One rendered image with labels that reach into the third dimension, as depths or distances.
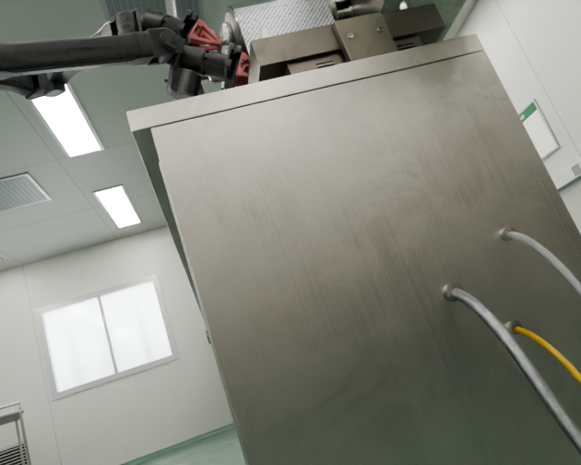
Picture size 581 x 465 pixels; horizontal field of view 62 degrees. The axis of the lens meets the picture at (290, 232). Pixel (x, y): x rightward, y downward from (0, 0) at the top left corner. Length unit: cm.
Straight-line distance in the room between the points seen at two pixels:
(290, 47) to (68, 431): 619
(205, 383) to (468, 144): 587
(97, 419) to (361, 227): 612
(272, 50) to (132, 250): 606
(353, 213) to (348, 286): 12
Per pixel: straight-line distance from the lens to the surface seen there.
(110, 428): 671
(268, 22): 130
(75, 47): 114
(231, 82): 120
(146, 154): 91
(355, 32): 103
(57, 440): 687
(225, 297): 73
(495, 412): 81
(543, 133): 445
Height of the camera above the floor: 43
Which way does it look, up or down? 15 degrees up
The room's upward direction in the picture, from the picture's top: 19 degrees counter-clockwise
